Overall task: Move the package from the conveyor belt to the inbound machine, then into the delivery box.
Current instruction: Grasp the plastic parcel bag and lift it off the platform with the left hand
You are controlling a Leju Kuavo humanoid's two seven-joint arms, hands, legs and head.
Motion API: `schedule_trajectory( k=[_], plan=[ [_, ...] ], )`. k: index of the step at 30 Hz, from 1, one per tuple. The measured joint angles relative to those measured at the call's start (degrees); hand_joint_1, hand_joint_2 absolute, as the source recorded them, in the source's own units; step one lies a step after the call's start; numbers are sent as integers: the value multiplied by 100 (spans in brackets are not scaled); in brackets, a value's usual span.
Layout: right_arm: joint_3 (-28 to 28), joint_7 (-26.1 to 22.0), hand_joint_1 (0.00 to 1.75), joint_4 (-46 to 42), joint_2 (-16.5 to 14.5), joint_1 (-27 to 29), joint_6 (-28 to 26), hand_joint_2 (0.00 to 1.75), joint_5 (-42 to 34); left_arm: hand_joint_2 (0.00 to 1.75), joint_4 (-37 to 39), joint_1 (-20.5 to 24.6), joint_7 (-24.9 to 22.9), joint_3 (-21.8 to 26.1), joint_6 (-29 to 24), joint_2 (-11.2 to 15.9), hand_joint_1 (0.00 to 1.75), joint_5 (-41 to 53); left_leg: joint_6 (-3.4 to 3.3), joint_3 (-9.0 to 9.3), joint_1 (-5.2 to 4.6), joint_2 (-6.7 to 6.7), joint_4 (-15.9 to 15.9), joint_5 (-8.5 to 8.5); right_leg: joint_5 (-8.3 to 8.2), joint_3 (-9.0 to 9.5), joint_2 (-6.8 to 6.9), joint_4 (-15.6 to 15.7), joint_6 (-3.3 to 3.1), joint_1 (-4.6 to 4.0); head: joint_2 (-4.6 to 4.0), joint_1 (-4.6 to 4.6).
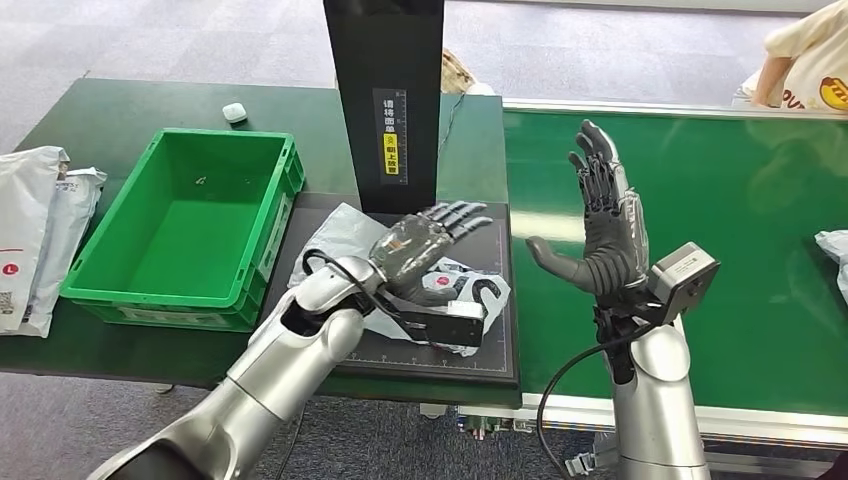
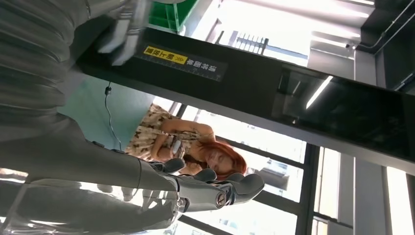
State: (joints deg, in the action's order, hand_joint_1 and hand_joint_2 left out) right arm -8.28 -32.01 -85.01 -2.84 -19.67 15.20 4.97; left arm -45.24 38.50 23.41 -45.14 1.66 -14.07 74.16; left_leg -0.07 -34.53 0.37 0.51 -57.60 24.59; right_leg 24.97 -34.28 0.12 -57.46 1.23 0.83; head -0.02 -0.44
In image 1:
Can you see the conveyor electrical connector block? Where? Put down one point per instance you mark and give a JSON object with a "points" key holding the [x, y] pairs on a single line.
{"points": [[487, 425]]}

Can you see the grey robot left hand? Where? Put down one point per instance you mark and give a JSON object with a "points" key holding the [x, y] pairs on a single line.
{"points": [[414, 248]]}

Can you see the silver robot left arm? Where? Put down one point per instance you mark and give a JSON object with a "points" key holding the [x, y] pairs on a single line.
{"points": [[265, 384]]}

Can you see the dark green table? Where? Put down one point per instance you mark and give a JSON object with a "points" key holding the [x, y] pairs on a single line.
{"points": [[119, 106]]}

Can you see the metal conveyor foot bracket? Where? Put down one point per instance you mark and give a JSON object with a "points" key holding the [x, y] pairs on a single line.
{"points": [[578, 464]]}

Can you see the green plastic crate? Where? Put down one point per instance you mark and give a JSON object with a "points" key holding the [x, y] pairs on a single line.
{"points": [[185, 232]]}

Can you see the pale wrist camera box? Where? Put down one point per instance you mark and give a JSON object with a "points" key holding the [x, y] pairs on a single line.
{"points": [[450, 324], [686, 278]]}

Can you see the white earbuds case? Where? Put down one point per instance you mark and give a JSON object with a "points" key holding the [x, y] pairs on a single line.
{"points": [[234, 112]]}

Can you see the grey package with red line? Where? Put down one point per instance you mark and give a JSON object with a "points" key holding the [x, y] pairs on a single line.
{"points": [[836, 252]]}

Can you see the black scanner platform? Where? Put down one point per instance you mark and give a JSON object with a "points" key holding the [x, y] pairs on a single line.
{"points": [[490, 358]]}

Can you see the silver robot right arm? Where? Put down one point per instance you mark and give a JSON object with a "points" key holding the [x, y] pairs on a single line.
{"points": [[656, 397]]}

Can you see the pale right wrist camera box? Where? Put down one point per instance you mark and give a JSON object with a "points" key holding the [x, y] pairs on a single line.
{"points": [[686, 278]]}

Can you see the green conveyor belt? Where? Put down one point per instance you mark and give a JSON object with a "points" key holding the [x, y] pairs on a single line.
{"points": [[729, 199]]}

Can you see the white package with red circle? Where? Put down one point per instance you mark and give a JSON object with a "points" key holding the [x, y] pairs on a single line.
{"points": [[23, 212]]}

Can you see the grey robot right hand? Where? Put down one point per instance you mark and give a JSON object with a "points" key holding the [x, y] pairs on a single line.
{"points": [[613, 245]]}

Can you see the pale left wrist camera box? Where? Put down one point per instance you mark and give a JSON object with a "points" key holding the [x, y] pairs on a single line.
{"points": [[450, 324]]}

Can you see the black scanner column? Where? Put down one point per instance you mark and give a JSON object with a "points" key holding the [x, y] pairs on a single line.
{"points": [[384, 46]]}

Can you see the person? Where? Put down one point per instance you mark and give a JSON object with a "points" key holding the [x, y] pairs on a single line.
{"points": [[808, 60], [454, 73]]}

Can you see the grey package with black-red logo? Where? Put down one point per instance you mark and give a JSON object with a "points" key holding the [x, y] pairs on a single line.
{"points": [[344, 232]]}

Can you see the grey-white mailer package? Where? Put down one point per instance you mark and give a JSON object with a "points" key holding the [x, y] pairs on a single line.
{"points": [[69, 225]]}

